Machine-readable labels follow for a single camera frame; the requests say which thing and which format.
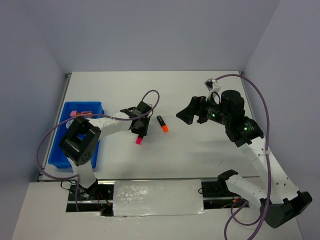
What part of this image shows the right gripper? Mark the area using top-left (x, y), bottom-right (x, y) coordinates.
top-left (176, 93), bottom-right (230, 125)

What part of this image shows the pink-capped black highlighter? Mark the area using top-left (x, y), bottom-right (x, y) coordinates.
top-left (135, 135), bottom-right (143, 145)

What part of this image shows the orange-capped black highlighter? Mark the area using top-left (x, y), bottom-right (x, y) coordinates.
top-left (156, 115), bottom-right (169, 133)

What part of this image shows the pink pen bundle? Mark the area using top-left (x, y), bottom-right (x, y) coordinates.
top-left (69, 110), bottom-right (93, 118)

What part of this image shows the blue white round jar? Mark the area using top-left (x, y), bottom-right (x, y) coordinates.
top-left (66, 119), bottom-right (74, 129)

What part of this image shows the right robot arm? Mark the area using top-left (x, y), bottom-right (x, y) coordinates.
top-left (176, 90), bottom-right (312, 229)

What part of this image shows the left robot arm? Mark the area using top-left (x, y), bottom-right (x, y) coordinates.
top-left (59, 101), bottom-right (153, 200)

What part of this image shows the silver taped plate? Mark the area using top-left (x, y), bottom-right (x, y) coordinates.
top-left (112, 179), bottom-right (205, 217)

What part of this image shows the blue plastic bin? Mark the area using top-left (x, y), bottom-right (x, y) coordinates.
top-left (47, 100), bottom-right (105, 170)

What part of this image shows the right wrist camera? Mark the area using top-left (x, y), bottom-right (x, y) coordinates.
top-left (204, 78), bottom-right (221, 93)

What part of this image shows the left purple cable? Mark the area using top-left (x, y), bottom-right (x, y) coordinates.
top-left (36, 89), bottom-right (161, 213)

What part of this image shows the purple cable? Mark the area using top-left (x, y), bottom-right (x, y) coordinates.
top-left (36, 89), bottom-right (161, 213)
top-left (213, 74), bottom-right (273, 240)

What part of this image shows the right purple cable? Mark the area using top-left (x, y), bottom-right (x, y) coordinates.
top-left (213, 74), bottom-right (273, 240)

